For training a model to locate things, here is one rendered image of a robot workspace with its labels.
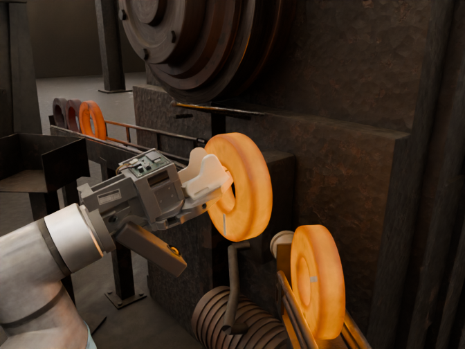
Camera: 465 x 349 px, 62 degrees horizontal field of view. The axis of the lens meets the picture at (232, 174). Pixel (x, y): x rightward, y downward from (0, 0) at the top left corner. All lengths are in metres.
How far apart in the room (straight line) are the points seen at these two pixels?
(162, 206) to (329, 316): 0.25
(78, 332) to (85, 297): 1.28
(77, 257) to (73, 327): 0.09
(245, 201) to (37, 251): 0.25
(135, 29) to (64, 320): 0.66
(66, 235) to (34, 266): 0.04
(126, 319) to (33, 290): 1.17
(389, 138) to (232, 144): 0.30
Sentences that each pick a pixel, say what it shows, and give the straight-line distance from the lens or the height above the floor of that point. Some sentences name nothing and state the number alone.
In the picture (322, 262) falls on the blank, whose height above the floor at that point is 0.77.
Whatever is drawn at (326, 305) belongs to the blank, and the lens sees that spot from 0.52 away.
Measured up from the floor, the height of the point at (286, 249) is 0.71.
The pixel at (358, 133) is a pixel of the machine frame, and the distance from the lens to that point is 0.74.
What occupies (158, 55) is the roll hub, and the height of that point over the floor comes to 1.00.
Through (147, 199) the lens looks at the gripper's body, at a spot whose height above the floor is 0.85.
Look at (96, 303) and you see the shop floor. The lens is 1.76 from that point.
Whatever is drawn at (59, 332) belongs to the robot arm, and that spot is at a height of 0.72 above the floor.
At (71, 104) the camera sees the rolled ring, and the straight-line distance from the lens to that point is 1.78.
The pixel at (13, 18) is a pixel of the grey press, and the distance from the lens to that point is 3.76.
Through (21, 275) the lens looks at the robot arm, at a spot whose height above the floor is 0.79.
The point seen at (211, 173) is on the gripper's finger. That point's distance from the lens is 0.52.
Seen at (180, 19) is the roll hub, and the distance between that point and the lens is 0.79.
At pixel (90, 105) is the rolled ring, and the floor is 0.79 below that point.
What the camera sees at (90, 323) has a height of 0.01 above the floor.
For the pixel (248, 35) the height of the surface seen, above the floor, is 1.03.
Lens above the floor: 1.04
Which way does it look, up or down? 20 degrees down
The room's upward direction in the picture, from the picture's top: straight up
